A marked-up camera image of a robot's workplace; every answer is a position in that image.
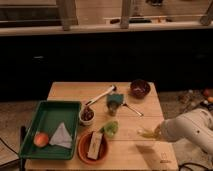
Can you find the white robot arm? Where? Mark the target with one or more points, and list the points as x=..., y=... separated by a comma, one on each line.
x=195, y=126

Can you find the green plastic tray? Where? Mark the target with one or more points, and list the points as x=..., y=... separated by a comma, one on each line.
x=47, y=118

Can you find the wooden railing beam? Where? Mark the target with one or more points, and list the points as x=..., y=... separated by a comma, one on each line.
x=103, y=28

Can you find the yellow banana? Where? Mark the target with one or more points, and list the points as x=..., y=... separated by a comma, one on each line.
x=148, y=134

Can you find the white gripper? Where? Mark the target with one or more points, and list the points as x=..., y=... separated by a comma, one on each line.
x=158, y=133

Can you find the green plastic cup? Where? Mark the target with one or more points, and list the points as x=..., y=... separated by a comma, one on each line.
x=110, y=128

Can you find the spice bottle rack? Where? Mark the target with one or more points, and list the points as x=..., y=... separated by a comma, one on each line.
x=193, y=99

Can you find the orange plate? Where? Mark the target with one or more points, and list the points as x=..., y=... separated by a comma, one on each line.
x=83, y=147

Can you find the white folded cloth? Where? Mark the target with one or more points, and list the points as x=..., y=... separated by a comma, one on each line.
x=61, y=137

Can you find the teal topped cup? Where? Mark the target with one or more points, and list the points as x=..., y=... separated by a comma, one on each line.
x=114, y=101

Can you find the white cup with brown contents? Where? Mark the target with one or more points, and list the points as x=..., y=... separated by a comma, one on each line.
x=86, y=116

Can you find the beige rectangular block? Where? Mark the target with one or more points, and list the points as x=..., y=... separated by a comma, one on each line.
x=94, y=146

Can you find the red apple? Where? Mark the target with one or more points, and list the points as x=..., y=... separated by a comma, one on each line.
x=41, y=139

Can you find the metal spoon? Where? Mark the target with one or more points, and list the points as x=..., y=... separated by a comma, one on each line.
x=134, y=110

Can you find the white handled brush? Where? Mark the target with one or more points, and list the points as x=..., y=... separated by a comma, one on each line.
x=109, y=90

